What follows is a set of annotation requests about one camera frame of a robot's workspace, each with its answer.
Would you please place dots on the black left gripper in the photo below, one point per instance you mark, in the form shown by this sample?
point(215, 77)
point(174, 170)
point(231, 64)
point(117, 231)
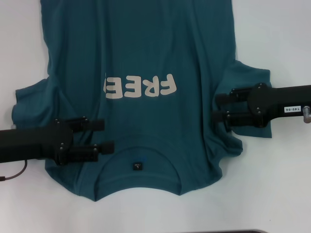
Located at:
point(36, 143)

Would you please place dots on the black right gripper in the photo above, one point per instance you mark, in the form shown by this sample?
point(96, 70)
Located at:
point(279, 99)

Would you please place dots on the teal T-shirt with FREE print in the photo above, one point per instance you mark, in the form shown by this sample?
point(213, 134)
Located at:
point(145, 48)

